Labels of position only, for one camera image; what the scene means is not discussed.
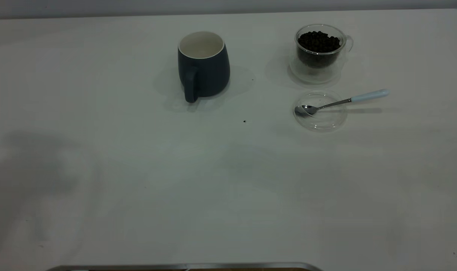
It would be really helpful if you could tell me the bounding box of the clear round glass lid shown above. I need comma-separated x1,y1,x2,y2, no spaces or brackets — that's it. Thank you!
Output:
293,90,348,132

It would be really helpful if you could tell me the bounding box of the clear glass cup with handle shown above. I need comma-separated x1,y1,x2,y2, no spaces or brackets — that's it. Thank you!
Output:
288,24,354,85

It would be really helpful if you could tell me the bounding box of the dark blue-grey ceramic mug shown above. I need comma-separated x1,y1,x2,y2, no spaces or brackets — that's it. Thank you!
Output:
178,31,231,104

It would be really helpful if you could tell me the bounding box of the pile of coffee beans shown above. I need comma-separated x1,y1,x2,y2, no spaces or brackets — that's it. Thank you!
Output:
298,31,342,68

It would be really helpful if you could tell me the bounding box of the metal spoon light blue handle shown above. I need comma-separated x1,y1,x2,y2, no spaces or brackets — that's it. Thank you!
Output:
295,89,390,117

